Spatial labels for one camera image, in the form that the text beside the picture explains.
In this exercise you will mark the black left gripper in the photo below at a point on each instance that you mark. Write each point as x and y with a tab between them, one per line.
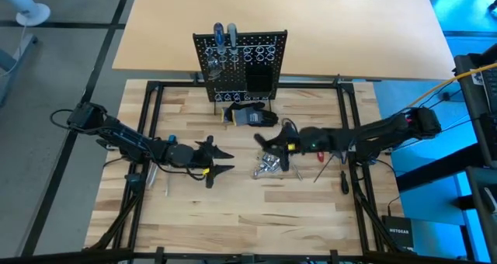
182	155

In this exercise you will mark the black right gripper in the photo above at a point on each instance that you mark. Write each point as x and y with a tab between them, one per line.
310	139

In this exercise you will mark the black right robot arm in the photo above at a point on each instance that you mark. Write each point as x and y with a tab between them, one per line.
372	134

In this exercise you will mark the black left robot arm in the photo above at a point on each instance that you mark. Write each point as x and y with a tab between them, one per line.
128	137

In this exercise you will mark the grey black work glove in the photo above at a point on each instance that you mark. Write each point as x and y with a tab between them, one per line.
252	116

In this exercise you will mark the black plastic bin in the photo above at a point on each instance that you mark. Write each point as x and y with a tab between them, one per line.
259	79

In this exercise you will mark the black metal pegboard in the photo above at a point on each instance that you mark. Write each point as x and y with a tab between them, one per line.
233	79

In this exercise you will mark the light wooden desk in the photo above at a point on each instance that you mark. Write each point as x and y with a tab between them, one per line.
349	35

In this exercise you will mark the black diagonal beam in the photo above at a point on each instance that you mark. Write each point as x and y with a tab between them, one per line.
438	167

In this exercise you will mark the black equipment cart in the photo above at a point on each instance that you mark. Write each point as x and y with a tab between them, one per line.
471	101

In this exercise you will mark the dark grey equipment shelf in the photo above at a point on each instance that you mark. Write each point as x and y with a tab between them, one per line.
481	217

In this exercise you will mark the grey metal table leg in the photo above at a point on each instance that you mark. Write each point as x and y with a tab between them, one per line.
27	42

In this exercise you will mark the white pole stand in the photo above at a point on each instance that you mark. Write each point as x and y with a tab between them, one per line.
33	14

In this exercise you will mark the black metal table frame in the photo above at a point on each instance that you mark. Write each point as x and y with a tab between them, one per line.
310	86

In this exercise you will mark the small black mount block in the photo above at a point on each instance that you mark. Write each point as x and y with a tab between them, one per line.
134	179

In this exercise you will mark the black Netgear switch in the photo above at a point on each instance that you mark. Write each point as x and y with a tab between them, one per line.
398	233

